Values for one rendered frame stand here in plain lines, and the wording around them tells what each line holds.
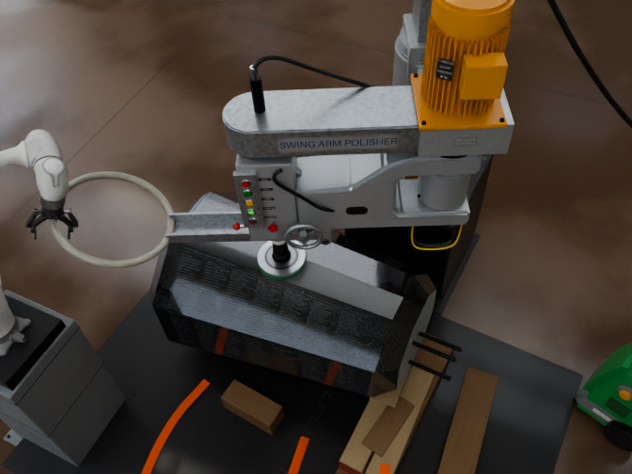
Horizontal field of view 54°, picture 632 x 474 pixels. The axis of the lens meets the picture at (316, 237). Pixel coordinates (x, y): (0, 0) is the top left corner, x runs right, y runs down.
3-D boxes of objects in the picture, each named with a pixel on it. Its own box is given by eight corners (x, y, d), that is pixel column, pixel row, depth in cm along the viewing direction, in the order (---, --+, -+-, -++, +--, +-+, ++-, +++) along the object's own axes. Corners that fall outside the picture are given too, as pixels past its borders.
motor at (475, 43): (491, 74, 216) (513, -38, 184) (508, 134, 196) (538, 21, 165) (410, 77, 216) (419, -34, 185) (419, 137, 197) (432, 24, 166)
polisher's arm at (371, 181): (456, 206, 263) (474, 116, 225) (465, 248, 248) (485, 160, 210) (284, 212, 265) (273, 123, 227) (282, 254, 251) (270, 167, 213)
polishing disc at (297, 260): (311, 244, 278) (311, 243, 277) (296, 282, 265) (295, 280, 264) (268, 234, 283) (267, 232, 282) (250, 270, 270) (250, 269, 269)
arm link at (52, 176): (71, 200, 231) (63, 175, 237) (72, 173, 219) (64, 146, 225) (39, 204, 225) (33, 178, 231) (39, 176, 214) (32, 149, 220)
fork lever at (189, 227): (333, 211, 265) (333, 202, 261) (334, 246, 252) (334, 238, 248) (172, 214, 266) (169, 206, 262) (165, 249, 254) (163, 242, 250)
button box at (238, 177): (264, 222, 240) (256, 169, 218) (264, 227, 238) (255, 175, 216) (244, 222, 240) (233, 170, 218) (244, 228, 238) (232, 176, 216)
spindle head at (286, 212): (339, 202, 262) (337, 120, 228) (340, 243, 248) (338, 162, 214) (254, 205, 264) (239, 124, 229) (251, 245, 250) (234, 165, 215)
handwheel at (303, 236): (323, 231, 249) (322, 206, 237) (323, 251, 243) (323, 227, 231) (286, 232, 250) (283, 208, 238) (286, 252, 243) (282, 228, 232)
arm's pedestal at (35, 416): (80, 481, 302) (9, 415, 240) (4, 439, 317) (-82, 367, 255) (140, 394, 330) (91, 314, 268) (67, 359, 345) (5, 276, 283)
